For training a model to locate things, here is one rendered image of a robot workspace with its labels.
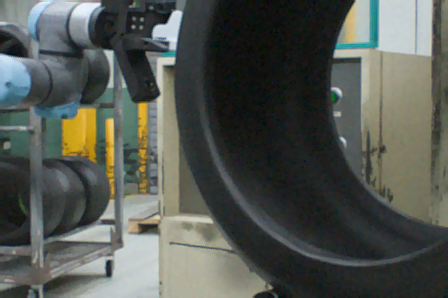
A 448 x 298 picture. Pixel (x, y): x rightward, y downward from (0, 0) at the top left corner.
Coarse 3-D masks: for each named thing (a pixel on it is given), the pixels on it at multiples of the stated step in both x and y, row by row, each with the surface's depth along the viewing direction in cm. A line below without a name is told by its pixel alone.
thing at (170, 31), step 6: (174, 12) 125; (180, 12) 124; (174, 18) 125; (168, 24) 126; (174, 24) 125; (156, 30) 127; (162, 30) 126; (168, 30) 126; (174, 30) 125; (156, 36) 127; (162, 36) 126; (168, 36) 126; (174, 36) 125; (174, 42) 124; (174, 48) 124
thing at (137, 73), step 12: (120, 48) 132; (120, 60) 132; (132, 60) 132; (144, 60) 134; (132, 72) 131; (144, 72) 133; (132, 84) 131; (144, 84) 131; (156, 84) 134; (132, 96) 131; (144, 96) 131; (156, 96) 133
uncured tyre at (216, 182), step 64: (192, 0) 110; (256, 0) 125; (320, 0) 130; (192, 64) 109; (256, 64) 130; (320, 64) 131; (192, 128) 110; (256, 128) 129; (320, 128) 132; (256, 192) 123; (320, 192) 131; (256, 256) 105; (320, 256) 99; (384, 256) 124
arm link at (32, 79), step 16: (0, 64) 126; (16, 64) 128; (32, 64) 132; (0, 80) 126; (16, 80) 127; (32, 80) 130; (48, 80) 134; (0, 96) 126; (16, 96) 128; (32, 96) 131; (48, 96) 135
